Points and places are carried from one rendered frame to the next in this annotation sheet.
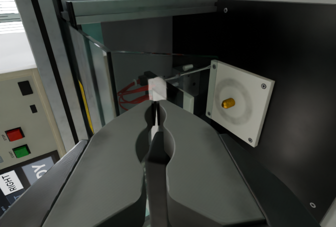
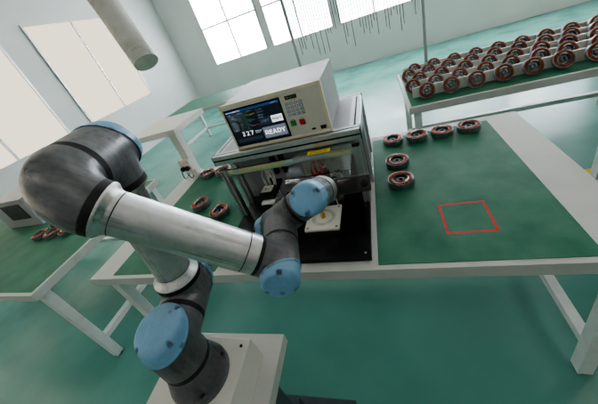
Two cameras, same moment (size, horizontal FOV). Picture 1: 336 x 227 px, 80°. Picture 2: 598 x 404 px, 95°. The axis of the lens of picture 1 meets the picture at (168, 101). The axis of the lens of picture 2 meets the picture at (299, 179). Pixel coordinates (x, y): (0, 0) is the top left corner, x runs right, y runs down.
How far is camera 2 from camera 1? 0.78 m
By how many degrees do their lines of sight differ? 10
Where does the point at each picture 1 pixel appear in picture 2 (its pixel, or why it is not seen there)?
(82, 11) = (356, 148)
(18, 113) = (312, 123)
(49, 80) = (328, 137)
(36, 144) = (295, 128)
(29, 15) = (352, 133)
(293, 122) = (324, 239)
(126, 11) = (359, 163)
